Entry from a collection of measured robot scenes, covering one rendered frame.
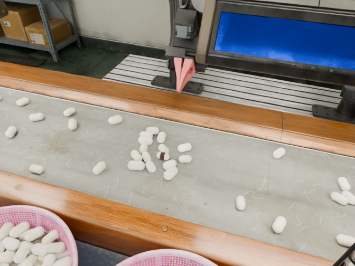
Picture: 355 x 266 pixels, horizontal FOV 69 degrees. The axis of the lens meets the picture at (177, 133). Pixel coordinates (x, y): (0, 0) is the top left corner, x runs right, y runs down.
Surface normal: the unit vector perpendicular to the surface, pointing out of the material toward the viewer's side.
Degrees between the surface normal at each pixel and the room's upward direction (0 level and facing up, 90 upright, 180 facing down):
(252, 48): 58
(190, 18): 40
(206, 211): 0
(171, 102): 0
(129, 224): 0
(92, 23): 89
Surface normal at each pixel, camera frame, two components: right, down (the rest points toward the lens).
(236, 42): -0.22, 0.11
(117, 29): -0.31, 0.58
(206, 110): 0.04, -0.76
